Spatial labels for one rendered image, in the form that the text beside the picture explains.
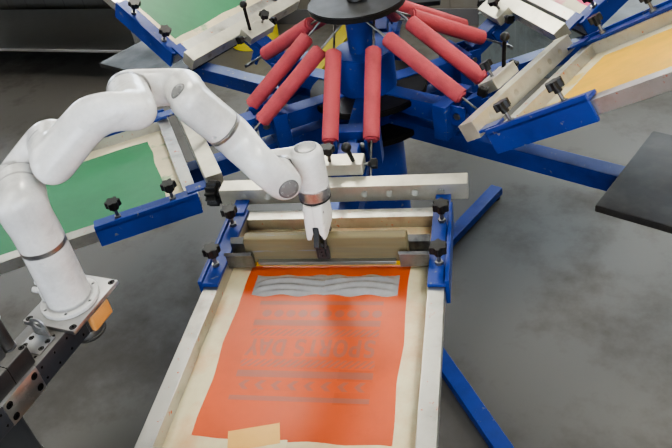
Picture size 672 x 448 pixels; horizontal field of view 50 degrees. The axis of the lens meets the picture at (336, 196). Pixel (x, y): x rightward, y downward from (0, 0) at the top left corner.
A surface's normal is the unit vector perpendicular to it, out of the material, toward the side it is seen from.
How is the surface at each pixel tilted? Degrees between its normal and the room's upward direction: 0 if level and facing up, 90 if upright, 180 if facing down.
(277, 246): 90
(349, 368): 0
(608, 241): 0
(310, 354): 0
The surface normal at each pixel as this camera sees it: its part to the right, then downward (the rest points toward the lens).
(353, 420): -0.15, -0.80
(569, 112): -0.62, 0.53
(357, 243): -0.15, 0.59
